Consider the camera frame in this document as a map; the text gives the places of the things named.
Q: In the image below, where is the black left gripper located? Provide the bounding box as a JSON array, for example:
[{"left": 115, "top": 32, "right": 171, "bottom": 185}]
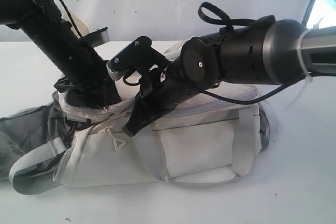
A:
[{"left": 54, "top": 76, "right": 121, "bottom": 109}]

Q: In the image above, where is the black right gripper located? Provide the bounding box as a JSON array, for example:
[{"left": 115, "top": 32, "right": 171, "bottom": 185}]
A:
[{"left": 123, "top": 69, "right": 189, "bottom": 137}]

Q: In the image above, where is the white grey duffel bag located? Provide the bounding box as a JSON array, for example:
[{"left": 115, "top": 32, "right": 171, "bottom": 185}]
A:
[{"left": 1, "top": 82, "right": 278, "bottom": 195}]

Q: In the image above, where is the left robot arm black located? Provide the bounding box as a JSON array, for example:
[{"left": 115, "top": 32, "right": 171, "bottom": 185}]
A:
[{"left": 1, "top": 0, "right": 121, "bottom": 109}]

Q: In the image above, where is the right robot arm black grey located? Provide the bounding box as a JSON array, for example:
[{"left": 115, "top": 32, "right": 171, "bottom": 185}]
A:
[{"left": 123, "top": 19, "right": 335, "bottom": 136}]

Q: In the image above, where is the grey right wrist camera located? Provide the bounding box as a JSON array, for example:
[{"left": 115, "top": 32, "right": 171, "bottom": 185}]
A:
[{"left": 106, "top": 36, "right": 170, "bottom": 81}]

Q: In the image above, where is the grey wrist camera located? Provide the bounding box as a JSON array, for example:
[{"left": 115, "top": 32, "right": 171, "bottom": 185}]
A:
[
  {"left": 106, "top": 36, "right": 170, "bottom": 81},
  {"left": 83, "top": 27, "right": 110, "bottom": 48}
]

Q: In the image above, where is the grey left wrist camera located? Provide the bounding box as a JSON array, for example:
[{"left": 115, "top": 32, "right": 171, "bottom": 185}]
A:
[{"left": 83, "top": 27, "right": 110, "bottom": 48}]

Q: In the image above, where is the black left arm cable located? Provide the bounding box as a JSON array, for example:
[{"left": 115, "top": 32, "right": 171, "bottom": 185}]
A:
[{"left": 31, "top": 0, "right": 82, "bottom": 38}]

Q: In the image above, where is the white cable tie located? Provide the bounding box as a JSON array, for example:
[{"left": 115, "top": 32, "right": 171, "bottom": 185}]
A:
[{"left": 286, "top": 18, "right": 331, "bottom": 109}]

